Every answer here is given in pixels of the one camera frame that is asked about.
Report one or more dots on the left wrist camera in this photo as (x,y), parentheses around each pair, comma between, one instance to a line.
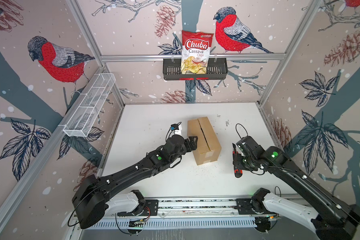
(176,129)

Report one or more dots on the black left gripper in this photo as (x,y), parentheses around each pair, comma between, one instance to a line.
(193,144)

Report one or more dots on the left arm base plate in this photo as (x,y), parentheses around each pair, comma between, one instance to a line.
(146,209)

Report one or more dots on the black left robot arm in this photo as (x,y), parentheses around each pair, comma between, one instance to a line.
(90,200)

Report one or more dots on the brown cardboard express box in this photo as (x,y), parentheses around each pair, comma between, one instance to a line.
(208,145)

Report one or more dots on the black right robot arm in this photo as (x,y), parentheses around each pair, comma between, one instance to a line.
(327,216)

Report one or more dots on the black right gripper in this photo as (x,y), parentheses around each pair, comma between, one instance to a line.
(248,169)

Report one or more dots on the white wire mesh shelf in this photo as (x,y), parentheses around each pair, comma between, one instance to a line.
(86,113)

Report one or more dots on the red black utility knife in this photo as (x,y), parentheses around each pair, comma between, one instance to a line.
(238,172)

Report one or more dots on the black wire wall basket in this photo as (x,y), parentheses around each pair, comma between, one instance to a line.
(217,69)

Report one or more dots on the Chuba cassava chips bag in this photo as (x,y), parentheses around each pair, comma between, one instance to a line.
(196,48)

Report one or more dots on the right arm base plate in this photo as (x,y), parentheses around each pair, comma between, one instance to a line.
(251,207)

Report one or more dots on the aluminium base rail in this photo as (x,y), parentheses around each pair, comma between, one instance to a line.
(202,206)

